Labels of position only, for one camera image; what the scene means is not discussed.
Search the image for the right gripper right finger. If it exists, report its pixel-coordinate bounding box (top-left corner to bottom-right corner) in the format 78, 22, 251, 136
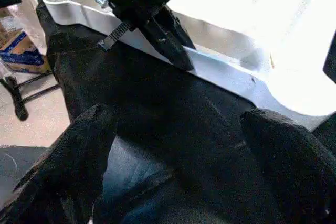
240, 109, 336, 224

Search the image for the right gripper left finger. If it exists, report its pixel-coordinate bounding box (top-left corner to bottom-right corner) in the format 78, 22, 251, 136
0, 103, 119, 224

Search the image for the white plastic table top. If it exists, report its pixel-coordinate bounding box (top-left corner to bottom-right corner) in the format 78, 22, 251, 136
42, 0, 336, 131

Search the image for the black work mat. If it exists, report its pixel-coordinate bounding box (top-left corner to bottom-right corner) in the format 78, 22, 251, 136
36, 4, 336, 224

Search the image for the black folding stand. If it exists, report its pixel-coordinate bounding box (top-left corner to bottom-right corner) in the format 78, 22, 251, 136
0, 69, 59, 122

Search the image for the brown cardboard box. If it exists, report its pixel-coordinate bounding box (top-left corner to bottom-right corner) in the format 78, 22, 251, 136
0, 29, 51, 75

